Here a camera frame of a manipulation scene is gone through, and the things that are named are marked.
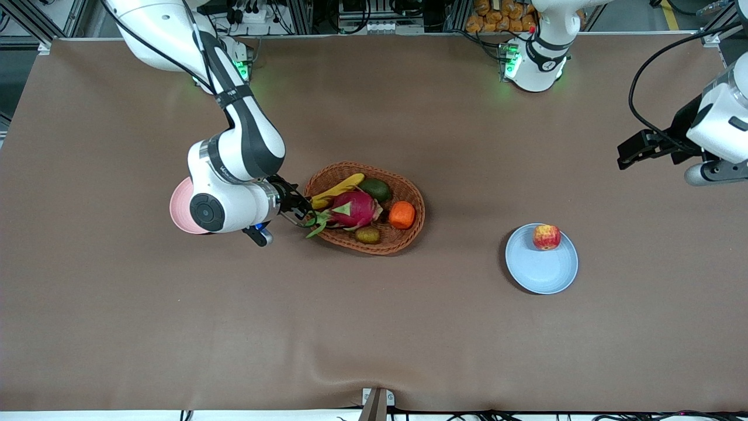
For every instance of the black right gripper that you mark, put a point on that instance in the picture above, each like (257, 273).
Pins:
(288, 199)

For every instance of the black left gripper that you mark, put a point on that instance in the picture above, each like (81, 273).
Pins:
(679, 132)

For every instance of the yellow banana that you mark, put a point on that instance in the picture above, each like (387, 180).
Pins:
(342, 188)

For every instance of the red yellow apple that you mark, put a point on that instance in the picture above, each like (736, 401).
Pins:
(546, 237)

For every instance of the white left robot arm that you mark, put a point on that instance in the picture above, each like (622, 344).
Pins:
(721, 123)

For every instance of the pink dragon fruit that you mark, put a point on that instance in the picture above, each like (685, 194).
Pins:
(353, 209)

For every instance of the brown kiwi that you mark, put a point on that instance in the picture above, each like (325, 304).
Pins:
(367, 235)

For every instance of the green avocado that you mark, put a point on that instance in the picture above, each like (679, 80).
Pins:
(376, 190)

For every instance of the orange fruit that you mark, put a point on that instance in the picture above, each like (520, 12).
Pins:
(402, 215)

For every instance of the brown wicker basket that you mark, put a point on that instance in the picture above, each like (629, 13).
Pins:
(403, 242)

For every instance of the pink round plate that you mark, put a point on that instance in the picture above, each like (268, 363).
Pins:
(180, 207)

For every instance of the brown table cloth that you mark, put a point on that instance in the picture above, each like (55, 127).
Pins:
(374, 327)

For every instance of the blue round plate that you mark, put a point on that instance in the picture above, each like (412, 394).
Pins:
(541, 266)

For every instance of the white power strip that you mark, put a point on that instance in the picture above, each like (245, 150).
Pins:
(251, 14)

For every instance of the grey electronics box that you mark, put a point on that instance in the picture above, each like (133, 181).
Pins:
(380, 17)

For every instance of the bag of orange bread rolls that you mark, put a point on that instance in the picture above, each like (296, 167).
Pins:
(497, 17)

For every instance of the aluminium frame profile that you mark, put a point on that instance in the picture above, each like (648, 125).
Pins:
(35, 23)
(721, 26)

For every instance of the metal table edge bracket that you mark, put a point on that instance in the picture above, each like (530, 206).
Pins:
(377, 403)

